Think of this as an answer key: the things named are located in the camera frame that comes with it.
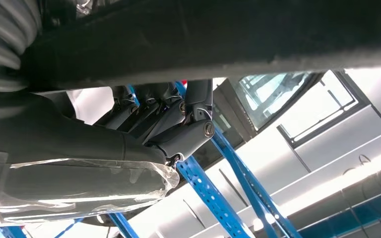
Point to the blue metal shelf rack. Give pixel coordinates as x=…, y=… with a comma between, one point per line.
x=210, y=193

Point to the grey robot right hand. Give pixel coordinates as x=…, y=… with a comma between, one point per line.
x=78, y=144

